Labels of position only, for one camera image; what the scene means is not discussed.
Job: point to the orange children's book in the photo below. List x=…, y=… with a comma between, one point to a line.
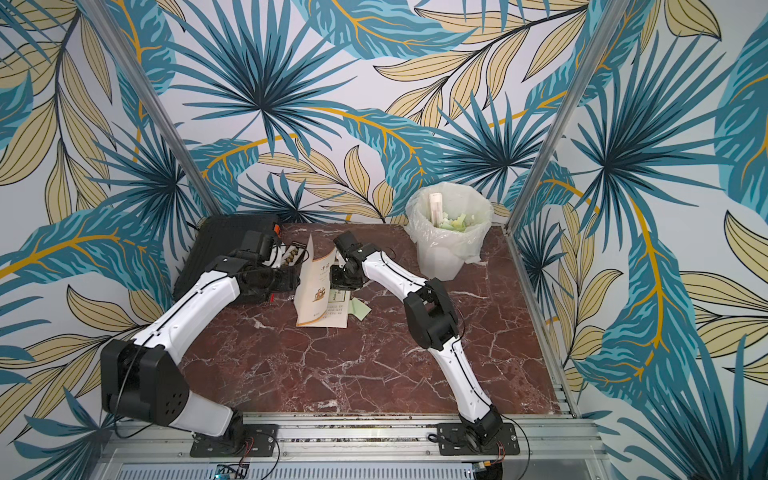
x=317, y=304

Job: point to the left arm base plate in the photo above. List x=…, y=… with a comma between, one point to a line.
x=249, y=440

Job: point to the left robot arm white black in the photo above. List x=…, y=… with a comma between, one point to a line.
x=140, y=377

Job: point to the black plastic tool case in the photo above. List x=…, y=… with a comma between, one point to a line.
x=219, y=235

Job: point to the green sticky note top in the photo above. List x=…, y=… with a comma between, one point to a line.
x=358, y=309

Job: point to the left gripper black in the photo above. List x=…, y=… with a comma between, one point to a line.
x=289, y=281

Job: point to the white trash bin with bag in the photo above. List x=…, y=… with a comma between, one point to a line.
x=448, y=224

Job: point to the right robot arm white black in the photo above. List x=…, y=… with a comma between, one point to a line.
x=433, y=323

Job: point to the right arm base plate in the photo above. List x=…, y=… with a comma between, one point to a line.
x=457, y=439

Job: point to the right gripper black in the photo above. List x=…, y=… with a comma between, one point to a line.
x=339, y=279

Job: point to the aluminium rail frame front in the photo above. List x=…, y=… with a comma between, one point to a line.
x=364, y=447

